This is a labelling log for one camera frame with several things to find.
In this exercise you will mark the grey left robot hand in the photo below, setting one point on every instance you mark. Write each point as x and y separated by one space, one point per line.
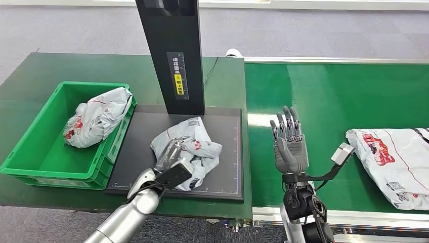
171 155

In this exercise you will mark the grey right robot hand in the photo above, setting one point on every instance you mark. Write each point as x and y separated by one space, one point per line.
291 151

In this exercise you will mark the white grey mailer bag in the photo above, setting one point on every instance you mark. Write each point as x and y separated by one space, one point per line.
201 147

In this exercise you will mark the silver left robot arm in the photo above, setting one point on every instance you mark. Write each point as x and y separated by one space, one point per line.
130 214

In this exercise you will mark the green conveyor belt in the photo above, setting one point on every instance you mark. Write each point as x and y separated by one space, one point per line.
335 94

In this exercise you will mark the black yellow column label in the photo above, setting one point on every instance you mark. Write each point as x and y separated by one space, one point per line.
178 75

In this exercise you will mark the white mailer bag red print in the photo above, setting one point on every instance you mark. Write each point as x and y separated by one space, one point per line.
97 119

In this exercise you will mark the large white mailer red logo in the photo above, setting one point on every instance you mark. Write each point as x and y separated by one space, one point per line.
392 164

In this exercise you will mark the black scanner column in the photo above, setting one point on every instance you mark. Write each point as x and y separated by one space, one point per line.
174 43

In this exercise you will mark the green plastic crate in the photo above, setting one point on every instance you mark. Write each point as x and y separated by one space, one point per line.
47 157

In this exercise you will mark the green table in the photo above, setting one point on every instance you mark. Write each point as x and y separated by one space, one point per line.
33 70

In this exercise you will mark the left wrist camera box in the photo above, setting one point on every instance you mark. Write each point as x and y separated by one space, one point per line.
174 174

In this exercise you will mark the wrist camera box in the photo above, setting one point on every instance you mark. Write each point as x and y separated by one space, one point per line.
174 174
342 153

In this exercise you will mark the black scanner base plate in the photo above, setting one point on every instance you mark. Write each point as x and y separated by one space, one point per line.
134 151

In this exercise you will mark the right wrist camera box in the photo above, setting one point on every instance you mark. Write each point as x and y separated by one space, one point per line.
342 153

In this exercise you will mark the aluminium conveyor frame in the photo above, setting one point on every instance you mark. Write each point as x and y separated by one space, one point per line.
368 219

